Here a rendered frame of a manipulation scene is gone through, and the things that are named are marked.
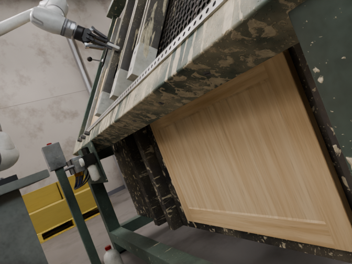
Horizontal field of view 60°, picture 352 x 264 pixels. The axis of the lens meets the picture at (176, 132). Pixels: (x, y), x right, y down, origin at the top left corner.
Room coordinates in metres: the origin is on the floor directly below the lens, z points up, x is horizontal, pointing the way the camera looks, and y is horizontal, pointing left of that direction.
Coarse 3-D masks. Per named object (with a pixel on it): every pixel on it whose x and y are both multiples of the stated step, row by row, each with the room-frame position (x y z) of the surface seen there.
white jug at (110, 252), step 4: (108, 248) 1.79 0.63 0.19; (108, 252) 1.79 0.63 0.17; (112, 252) 1.79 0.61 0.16; (116, 252) 1.80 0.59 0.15; (104, 256) 1.79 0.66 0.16; (108, 256) 1.77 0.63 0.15; (112, 256) 1.77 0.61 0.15; (116, 256) 1.78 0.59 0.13; (120, 256) 1.82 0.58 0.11; (104, 260) 1.78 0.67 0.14; (108, 260) 1.76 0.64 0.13; (112, 260) 1.76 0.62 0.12; (116, 260) 1.77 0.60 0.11; (120, 260) 1.80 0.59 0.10
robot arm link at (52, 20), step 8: (32, 8) 1.46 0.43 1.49; (40, 8) 1.45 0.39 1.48; (48, 8) 1.47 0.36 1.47; (56, 8) 1.51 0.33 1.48; (32, 16) 1.44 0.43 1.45; (40, 16) 1.44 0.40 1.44; (48, 16) 1.45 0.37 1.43; (56, 16) 1.47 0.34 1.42; (40, 24) 1.46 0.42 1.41; (48, 24) 1.46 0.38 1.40; (56, 24) 1.47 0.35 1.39; (56, 32) 1.50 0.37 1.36
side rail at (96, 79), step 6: (114, 18) 2.57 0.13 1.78; (114, 24) 2.56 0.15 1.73; (108, 30) 2.56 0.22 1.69; (108, 36) 2.52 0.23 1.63; (102, 54) 2.47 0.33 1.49; (96, 72) 2.44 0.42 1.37; (96, 78) 2.41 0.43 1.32; (96, 84) 2.41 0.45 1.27; (90, 96) 2.37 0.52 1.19; (90, 102) 2.36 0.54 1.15; (90, 108) 2.35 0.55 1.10; (84, 114) 2.34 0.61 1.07; (84, 120) 2.32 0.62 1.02; (84, 126) 2.31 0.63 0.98
